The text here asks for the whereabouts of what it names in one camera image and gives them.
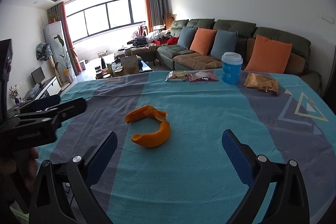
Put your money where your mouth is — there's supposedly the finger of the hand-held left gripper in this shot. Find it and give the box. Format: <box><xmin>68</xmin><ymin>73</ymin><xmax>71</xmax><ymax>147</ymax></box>
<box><xmin>19</xmin><ymin>94</ymin><xmax>61</xmax><ymax>115</ymax></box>
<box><xmin>13</xmin><ymin>97</ymin><xmax>88</xmax><ymax>136</ymax></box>

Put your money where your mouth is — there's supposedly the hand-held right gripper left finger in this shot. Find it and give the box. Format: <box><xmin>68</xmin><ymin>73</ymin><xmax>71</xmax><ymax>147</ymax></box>
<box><xmin>28</xmin><ymin>131</ymin><xmax>118</xmax><ymax>224</ymax></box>

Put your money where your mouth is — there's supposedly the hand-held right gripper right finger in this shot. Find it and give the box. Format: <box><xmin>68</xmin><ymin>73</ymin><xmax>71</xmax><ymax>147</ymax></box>
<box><xmin>221</xmin><ymin>129</ymin><xmax>311</xmax><ymax>224</ymax></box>

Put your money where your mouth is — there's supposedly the orange peel piece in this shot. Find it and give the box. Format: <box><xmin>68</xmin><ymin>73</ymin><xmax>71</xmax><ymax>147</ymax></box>
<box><xmin>125</xmin><ymin>105</ymin><xmax>168</xmax><ymax>124</ymax></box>
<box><xmin>131</xmin><ymin>120</ymin><xmax>171</xmax><ymax>148</ymax></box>

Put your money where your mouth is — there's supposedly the person's left hand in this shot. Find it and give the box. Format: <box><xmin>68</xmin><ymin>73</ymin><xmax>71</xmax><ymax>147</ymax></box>
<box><xmin>0</xmin><ymin>147</ymin><xmax>39</xmax><ymax>189</ymax></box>

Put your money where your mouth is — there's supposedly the white TV cabinet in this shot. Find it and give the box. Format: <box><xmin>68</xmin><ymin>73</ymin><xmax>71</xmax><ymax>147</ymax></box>
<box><xmin>7</xmin><ymin>75</ymin><xmax>63</xmax><ymax>112</ymax></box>

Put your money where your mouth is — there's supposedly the small black monitor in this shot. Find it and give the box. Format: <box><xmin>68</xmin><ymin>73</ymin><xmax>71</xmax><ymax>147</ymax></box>
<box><xmin>31</xmin><ymin>66</ymin><xmax>46</xmax><ymax>87</ymax></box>

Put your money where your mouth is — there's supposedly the small plant in vase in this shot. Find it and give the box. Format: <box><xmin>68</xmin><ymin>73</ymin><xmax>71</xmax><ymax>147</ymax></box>
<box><xmin>9</xmin><ymin>85</ymin><xmax>21</xmax><ymax>105</ymax></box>

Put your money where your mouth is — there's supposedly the tall potted plant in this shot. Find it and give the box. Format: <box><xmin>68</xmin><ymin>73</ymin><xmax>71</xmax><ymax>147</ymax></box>
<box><xmin>52</xmin><ymin>33</ymin><xmax>77</xmax><ymax>83</ymax></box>

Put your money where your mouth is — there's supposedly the patterned cloth covered fan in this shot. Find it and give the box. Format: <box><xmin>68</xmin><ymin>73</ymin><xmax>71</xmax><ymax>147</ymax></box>
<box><xmin>36</xmin><ymin>42</ymin><xmax>53</xmax><ymax>62</ymax></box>

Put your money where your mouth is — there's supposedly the group of jars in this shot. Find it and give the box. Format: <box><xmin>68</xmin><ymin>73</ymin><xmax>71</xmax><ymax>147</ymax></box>
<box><xmin>95</xmin><ymin>62</ymin><xmax>124</xmax><ymax>79</ymax></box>

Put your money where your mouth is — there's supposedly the white standing air conditioner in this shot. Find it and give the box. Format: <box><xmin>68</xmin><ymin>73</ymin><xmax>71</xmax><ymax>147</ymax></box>
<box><xmin>43</xmin><ymin>20</ymin><xmax>70</xmax><ymax>83</ymax></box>

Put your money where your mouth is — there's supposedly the orange grey curtain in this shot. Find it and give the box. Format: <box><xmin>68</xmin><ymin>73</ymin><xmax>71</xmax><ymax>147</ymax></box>
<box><xmin>47</xmin><ymin>2</ymin><xmax>82</xmax><ymax>77</ymax></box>
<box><xmin>143</xmin><ymin>0</ymin><xmax>173</xmax><ymax>33</ymax></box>

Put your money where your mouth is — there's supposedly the brown paper bag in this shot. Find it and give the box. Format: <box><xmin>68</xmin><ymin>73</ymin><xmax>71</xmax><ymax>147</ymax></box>
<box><xmin>123</xmin><ymin>55</ymin><xmax>140</xmax><ymax>75</ymax></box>

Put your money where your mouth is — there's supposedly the golden snack packet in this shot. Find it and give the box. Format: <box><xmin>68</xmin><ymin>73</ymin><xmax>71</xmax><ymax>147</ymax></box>
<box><xmin>244</xmin><ymin>73</ymin><xmax>279</xmax><ymax>95</ymax></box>

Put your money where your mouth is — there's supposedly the glass coffee table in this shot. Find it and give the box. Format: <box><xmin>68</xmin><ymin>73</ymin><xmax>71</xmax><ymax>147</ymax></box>
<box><xmin>94</xmin><ymin>54</ymin><xmax>154</xmax><ymax>81</ymax></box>

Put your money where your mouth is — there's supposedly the blue cup with white lid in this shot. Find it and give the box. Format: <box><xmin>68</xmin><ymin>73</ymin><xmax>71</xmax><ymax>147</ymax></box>
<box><xmin>221</xmin><ymin>52</ymin><xmax>243</xmax><ymax>85</ymax></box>

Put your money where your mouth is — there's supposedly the red white snack packet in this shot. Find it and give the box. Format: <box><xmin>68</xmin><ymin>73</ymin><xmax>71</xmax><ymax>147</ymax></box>
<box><xmin>187</xmin><ymin>69</ymin><xmax>219</xmax><ymax>82</ymax></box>

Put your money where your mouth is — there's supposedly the wide black-framed window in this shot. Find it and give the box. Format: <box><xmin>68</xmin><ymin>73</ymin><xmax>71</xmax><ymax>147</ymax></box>
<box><xmin>65</xmin><ymin>0</ymin><xmax>147</xmax><ymax>44</ymax></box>

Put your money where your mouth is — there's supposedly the clear cookie packet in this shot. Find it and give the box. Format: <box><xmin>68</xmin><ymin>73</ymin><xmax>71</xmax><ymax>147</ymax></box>
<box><xmin>165</xmin><ymin>70</ymin><xmax>188</xmax><ymax>82</ymax></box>

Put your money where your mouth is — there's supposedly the brown sofa seat pad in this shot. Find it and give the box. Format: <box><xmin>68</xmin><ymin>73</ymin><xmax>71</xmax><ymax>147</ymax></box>
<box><xmin>173</xmin><ymin>52</ymin><xmax>223</xmax><ymax>69</ymax></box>

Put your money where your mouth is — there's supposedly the orange cushion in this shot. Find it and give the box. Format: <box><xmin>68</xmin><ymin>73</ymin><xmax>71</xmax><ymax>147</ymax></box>
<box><xmin>189</xmin><ymin>27</ymin><xmax>217</xmax><ymax>56</ymax></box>
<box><xmin>244</xmin><ymin>34</ymin><xmax>293</xmax><ymax>74</ymax></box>

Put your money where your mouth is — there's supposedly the pile of clothes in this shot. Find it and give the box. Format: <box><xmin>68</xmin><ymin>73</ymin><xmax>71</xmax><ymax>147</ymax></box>
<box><xmin>128</xmin><ymin>27</ymin><xmax>181</xmax><ymax>48</ymax></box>

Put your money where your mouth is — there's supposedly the blue-grey cushion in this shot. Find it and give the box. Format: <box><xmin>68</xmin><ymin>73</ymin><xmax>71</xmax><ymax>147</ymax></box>
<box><xmin>177</xmin><ymin>26</ymin><xmax>197</xmax><ymax>49</ymax></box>
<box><xmin>210</xmin><ymin>29</ymin><xmax>238</xmax><ymax>61</ymax></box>

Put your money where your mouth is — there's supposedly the green corner sofa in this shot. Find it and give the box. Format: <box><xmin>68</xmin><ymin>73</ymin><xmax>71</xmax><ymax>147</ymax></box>
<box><xmin>156</xmin><ymin>18</ymin><xmax>322</xmax><ymax>95</ymax></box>

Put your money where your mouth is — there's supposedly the wooden shelf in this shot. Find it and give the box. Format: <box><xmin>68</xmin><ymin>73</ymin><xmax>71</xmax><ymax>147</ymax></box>
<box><xmin>162</xmin><ymin>13</ymin><xmax>177</xmax><ymax>29</ymax></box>

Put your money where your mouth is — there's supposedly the white wall switch plate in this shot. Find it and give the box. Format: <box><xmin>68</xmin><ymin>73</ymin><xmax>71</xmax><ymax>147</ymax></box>
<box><xmin>319</xmin><ymin>11</ymin><xmax>333</xmax><ymax>23</ymax></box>

